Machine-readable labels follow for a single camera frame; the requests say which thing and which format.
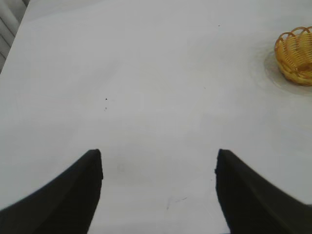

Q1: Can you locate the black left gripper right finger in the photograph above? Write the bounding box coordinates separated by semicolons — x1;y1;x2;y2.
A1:
214;148;312;234

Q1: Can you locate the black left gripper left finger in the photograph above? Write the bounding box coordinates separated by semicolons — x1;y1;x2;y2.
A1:
0;148;103;234

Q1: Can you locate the clear plastic plate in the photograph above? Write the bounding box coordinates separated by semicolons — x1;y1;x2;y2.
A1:
264;48;312;96

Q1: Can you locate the yellow woven plastic basket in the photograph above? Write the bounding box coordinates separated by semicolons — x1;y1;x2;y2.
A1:
274;25;312;86

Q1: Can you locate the grey ribbed background panel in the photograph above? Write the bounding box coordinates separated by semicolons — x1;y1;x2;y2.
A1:
0;0;30;74

